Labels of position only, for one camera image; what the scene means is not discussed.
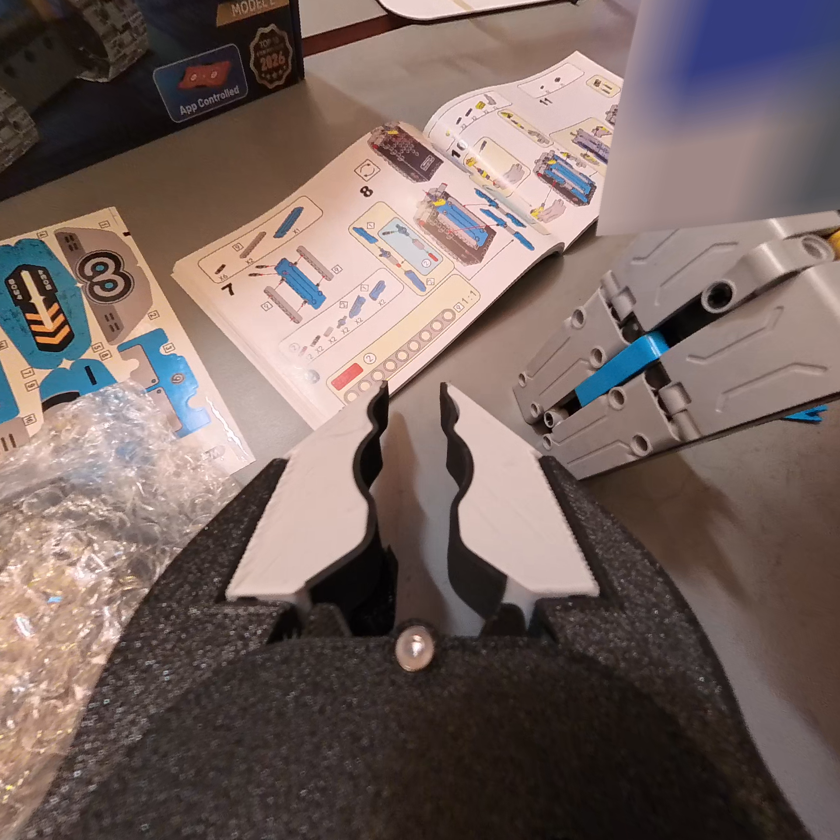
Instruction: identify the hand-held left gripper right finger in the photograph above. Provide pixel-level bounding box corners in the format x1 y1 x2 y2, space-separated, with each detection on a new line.
438 382 601 635

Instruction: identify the dark toy product box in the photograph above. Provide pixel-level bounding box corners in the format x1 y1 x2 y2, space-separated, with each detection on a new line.
0 0 306 201

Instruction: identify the open instruction booklet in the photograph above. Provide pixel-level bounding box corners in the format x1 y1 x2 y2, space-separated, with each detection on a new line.
172 51 624 421

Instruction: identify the partly built toy brick model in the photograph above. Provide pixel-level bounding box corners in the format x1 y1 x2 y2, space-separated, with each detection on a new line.
512 210 840 480

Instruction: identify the clear bubble wrap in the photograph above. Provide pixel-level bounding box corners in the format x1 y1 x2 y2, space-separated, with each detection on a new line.
0 384 247 828

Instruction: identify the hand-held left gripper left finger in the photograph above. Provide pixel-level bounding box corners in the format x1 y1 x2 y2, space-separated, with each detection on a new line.
224 382 391 602

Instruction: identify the blue sticker sheet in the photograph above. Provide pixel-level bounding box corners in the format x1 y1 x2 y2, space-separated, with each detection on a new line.
0 206 257 470

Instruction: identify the white lamp stand base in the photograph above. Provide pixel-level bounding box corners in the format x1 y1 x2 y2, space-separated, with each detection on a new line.
379 0 581 24

